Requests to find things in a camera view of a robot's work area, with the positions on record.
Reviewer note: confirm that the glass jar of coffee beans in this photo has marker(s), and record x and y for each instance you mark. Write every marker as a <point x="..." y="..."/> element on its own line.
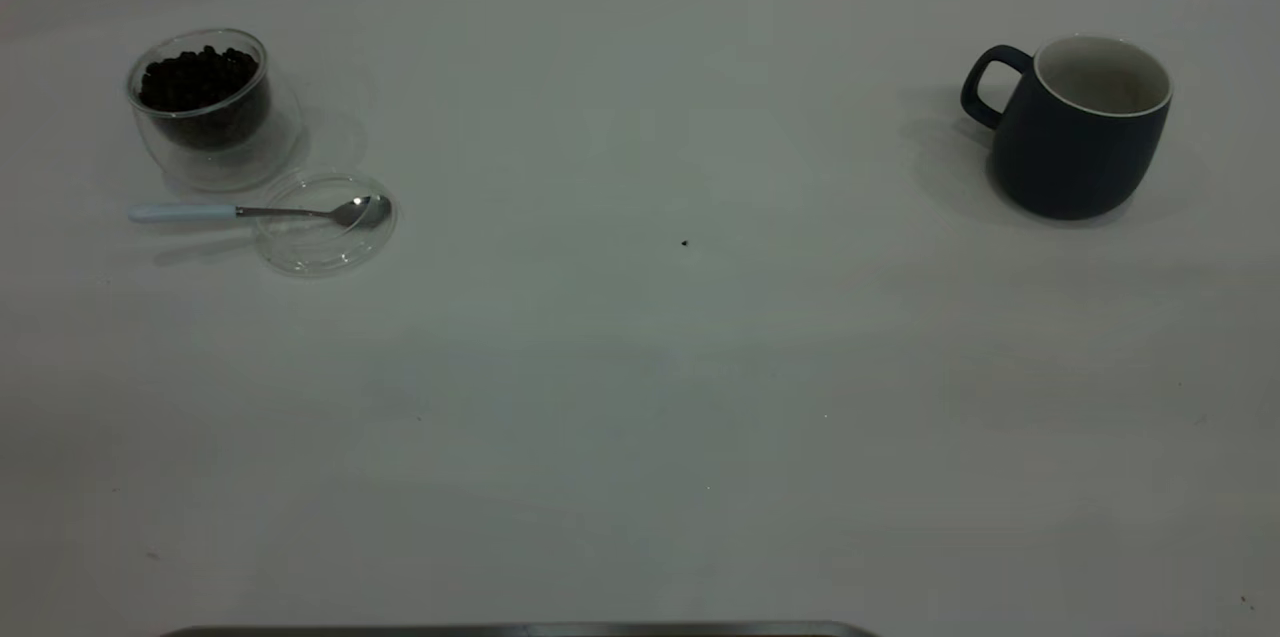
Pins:
<point x="225" y="162"/>

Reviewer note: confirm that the dark grey ceramic mug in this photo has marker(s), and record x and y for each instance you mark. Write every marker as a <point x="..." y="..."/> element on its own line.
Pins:
<point x="1070" y="157"/>

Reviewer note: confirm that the clear round glass lid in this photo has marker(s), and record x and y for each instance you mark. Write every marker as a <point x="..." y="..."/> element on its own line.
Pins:
<point x="320" y="252"/>

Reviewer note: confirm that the dark coffee beans pile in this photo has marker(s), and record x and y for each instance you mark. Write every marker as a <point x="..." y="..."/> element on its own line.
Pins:
<point x="200" y="87"/>

